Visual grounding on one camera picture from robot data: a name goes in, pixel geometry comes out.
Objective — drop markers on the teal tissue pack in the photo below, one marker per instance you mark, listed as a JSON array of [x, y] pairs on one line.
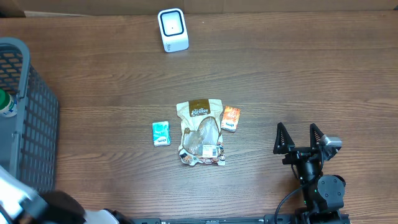
[[161, 133]]

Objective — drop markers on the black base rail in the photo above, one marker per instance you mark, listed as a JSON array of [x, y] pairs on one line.
[[266, 219]]

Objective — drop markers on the green capped bottle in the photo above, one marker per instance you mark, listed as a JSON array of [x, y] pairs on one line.
[[8, 106]]

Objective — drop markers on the white barcode scanner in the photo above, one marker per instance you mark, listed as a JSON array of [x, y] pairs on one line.
[[173, 30]]

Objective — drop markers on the brown snack pouch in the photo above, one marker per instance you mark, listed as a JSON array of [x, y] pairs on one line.
[[202, 140]]

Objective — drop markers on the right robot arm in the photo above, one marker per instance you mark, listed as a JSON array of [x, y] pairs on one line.
[[322, 194]]

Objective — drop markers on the orange tissue pack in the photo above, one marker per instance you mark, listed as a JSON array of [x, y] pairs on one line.
[[230, 118]]

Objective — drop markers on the grey plastic basket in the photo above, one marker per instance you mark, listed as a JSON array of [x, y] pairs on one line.
[[29, 138]]

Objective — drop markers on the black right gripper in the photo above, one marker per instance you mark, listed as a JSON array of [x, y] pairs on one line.
[[297, 154]]

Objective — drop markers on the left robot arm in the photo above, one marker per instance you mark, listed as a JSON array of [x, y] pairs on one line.
[[22, 204]]

